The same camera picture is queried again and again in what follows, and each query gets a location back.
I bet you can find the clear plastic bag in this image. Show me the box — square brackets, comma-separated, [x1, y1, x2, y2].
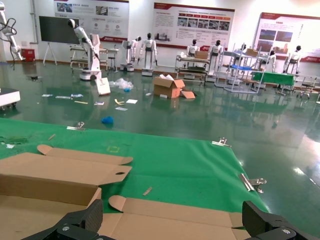
[108, 77, 135, 91]

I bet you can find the black display on stand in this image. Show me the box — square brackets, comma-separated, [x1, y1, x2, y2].
[38, 15, 81, 66]

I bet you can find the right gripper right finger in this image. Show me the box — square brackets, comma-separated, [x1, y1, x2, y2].
[241, 200, 320, 240]

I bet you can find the leaning white humanoid robot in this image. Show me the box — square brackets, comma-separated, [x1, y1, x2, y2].
[67, 18, 103, 81]

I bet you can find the green covered table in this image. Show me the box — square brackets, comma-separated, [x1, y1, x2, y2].
[250, 71, 296, 96]

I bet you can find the silver binder clip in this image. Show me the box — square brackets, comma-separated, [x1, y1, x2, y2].
[66, 121, 86, 131]
[211, 137, 232, 148]
[239, 172, 267, 194]

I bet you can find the white humanoid robot black head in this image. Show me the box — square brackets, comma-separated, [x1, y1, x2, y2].
[121, 36, 143, 73]
[186, 39, 201, 58]
[283, 45, 303, 75]
[207, 39, 225, 76]
[263, 49, 278, 73]
[138, 32, 159, 77]
[233, 42, 250, 66]

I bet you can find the large open cardboard carton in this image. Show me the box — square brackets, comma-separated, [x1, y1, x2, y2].
[152, 74, 186, 100]

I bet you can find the grey metal frame rack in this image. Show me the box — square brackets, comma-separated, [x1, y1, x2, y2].
[214, 43, 266, 94]

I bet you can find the white wall info poster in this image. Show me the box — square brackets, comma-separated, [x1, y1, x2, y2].
[53, 0, 130, 43]
[152, 2, 236, 50]
[253, 11, 320, 64]

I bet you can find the black stool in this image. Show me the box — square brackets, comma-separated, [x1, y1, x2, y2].
[107, 56, 120, 74]

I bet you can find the red box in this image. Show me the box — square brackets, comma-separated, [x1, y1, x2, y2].
[20, 48, 36, 63]

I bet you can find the crumpled blue glove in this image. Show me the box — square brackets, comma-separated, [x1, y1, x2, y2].
[101, 115, 115, 126]

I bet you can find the grey metal workbench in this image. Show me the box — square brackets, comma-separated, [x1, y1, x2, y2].
[69, 44, 120, 73]

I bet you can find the grey wall conduit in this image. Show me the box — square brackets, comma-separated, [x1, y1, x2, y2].
[29, 0, 39, 46]

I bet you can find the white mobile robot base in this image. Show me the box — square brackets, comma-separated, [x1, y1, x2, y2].
[0, 87, 21, 111]

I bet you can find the green table cloth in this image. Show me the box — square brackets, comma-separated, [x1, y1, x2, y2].
[0, 117, 270, 230]

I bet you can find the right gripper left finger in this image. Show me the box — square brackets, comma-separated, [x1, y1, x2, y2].
[23, 199, 106, 240]

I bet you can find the open brown cardboard box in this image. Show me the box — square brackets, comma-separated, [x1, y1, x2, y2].
[98, 194, 252, 240]
[0, 144, 134, 240]

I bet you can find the metal rack cart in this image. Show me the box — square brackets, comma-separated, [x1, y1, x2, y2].
[174, 51, 210, 81]

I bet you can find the white and red carton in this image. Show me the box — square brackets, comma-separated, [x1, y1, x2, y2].
[95, 77, 112, 96]

